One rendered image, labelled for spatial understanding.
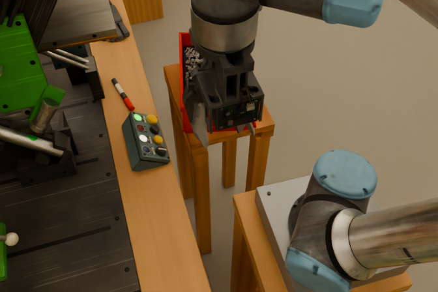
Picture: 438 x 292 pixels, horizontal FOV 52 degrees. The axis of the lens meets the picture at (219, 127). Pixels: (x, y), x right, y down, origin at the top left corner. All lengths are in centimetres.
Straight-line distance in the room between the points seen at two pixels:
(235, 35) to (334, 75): 220
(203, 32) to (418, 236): 40
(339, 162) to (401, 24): 234
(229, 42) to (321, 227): 40
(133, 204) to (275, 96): 156
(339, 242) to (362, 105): 185
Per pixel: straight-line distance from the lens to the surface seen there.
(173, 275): 100
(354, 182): 85
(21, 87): 107
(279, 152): 227
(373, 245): 73
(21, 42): 102
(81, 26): 117
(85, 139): 122
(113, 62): 140
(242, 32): 49
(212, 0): 46
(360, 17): 43
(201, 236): 182
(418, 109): 264
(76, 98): 132
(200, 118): 63
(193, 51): 143
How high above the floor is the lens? 183
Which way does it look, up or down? 52 degrees down
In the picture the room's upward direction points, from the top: straight up
